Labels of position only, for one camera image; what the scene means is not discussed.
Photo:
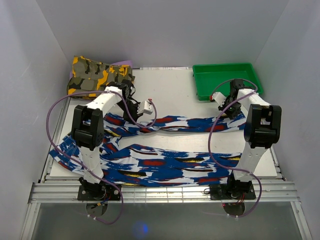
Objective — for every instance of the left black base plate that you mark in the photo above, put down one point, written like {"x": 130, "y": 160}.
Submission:
{"x": 98, "y": 192}

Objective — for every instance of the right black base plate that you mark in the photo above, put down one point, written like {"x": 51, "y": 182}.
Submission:
{"x": 242, "y": 191}

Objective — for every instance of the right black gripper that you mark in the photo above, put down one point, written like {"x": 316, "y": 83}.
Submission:
{"x": 232, "y": 115}

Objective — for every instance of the green plastic tray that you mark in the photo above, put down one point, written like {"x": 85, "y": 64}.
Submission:
{"x": 208, "y": 76}

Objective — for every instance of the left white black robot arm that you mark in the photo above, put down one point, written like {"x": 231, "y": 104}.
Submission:
{"x": 88, "y": 130}

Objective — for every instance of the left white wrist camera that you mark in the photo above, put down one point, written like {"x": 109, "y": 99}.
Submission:
{"x": 145, "y": 107}

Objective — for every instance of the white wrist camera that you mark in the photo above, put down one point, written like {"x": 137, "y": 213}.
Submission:
{"x": 145, "y": 107}
{"x": 219, "y": 98}

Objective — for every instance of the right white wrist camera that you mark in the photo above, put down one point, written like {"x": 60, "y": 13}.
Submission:
{"x": 219, "y": 98}

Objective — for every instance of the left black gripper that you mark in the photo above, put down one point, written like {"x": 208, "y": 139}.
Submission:
{"x": 135, "y": 116}

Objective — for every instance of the blue white red patterned trousers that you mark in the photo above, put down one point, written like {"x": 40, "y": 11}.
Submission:
{"x": 146, "y": 166}

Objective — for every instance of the camouflage yellow green trousers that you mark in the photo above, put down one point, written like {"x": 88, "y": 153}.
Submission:
{"x": 88, "y": 76}

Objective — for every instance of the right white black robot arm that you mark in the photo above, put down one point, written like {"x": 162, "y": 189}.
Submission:
{"x": 261, "y": 130}

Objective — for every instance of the aluminium frame rail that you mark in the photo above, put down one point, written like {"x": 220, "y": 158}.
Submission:
{"x": 273, "y": 190}

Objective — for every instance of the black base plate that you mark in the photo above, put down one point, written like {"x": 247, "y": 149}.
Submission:
{"x": 98, "y": 192}
{"x": 242, "y": 191}

